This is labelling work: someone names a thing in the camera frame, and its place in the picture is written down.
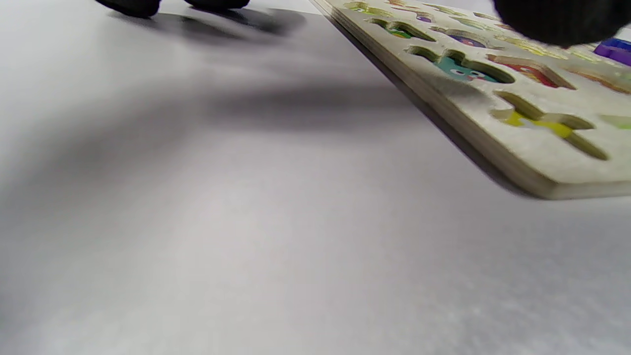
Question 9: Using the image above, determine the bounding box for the person's left hand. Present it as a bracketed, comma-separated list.
[96, 0, 631, 47]

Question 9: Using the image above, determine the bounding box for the purple number-shaped math block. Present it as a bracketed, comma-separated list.
[593, 43, 631, 67]

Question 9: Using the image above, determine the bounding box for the wooden math block puzzle board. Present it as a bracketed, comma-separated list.
[313, 0, 631, 200]

